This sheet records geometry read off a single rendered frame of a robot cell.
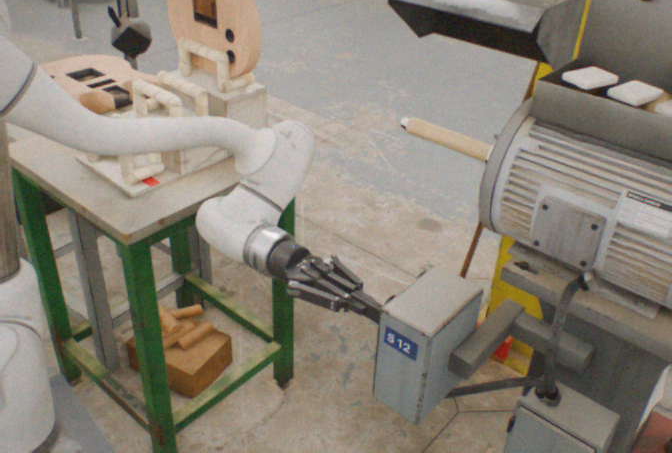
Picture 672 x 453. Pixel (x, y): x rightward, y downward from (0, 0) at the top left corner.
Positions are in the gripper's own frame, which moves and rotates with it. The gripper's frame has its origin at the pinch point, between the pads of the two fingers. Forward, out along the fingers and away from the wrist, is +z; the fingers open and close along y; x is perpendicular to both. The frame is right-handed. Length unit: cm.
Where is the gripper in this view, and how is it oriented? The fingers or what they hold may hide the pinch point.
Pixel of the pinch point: (369, 308)
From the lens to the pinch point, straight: 110.0
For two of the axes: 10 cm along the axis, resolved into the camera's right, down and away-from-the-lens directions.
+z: 7.6, 3.7, -5.4
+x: 0.4, -8.5, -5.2
